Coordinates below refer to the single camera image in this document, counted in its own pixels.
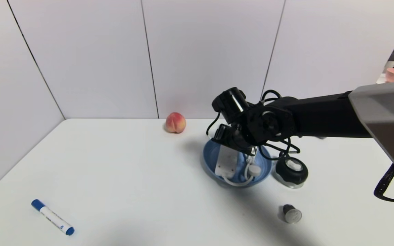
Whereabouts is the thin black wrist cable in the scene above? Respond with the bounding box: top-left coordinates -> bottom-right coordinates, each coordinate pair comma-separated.
258,90 -> 301,161

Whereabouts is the white power strip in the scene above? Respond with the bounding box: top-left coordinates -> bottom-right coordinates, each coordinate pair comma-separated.
216,143 -> 242,178

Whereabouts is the pink yellow peach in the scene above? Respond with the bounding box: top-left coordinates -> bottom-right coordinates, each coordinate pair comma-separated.
165,112 -> 186,134

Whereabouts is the white power cord with plug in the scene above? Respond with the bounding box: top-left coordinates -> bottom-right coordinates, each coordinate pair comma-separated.
223,154 -> 262,187

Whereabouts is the small silver capped cylinder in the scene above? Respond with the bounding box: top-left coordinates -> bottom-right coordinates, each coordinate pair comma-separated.
282,204 -> 302,224

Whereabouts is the blue round plate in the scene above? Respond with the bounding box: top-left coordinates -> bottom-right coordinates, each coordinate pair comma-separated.
202,138 -> 273,188

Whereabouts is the blue capped whiteboard marker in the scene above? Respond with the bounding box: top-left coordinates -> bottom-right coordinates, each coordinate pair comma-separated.
31,199 -> 75,236

